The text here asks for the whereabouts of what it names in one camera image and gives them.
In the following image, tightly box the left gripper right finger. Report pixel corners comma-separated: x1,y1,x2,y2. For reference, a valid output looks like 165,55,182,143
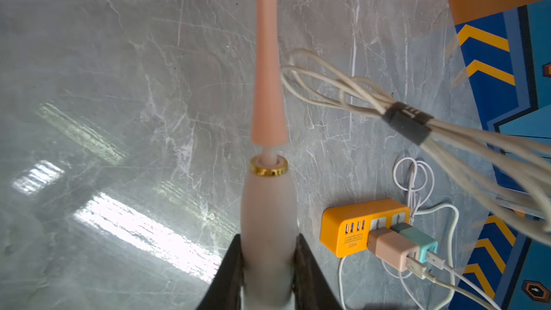
293,234,342,310

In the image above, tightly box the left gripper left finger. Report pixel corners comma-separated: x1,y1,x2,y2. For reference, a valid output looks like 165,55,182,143
197,234,243,310

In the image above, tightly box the orange power strip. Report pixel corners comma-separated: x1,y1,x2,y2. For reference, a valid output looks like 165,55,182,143
320,198,410,258

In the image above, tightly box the white electric toothbrush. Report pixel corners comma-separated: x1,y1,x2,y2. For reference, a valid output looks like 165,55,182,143
240,0,298,309

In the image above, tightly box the pink charger adapter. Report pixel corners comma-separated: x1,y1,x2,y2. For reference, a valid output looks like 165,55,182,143
367,228,420,272

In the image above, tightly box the teal charger adapter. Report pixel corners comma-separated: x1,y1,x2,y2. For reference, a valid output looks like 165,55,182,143
391,222,439,264

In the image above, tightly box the white USB cable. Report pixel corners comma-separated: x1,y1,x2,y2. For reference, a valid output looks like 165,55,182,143
337,156,502,310

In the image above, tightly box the beige USB cable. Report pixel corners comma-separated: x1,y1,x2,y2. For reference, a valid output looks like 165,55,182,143
279,48,551,310

